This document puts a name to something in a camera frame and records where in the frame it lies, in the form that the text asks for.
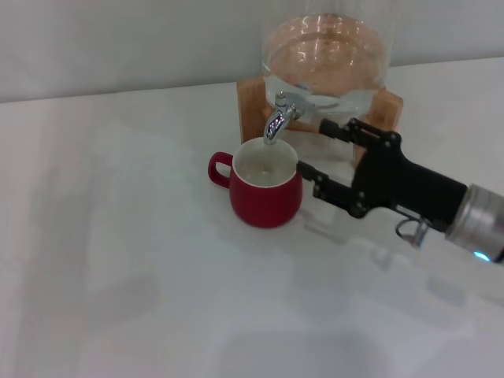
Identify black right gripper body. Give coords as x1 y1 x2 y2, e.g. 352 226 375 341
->
350 132 470 234

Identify red ceramic cup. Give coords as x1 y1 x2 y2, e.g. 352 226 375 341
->
206 139 305 230

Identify chrome faucet with lever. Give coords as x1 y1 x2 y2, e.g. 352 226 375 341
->
262 91 303 146

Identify clear glass dispenser jar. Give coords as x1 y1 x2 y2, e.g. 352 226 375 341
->
259 0 395 121

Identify light wooden jar stand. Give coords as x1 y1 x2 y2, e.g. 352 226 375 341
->
236 76 405 171

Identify grey right arm cable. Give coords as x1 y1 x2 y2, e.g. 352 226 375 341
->
395 217 432 248

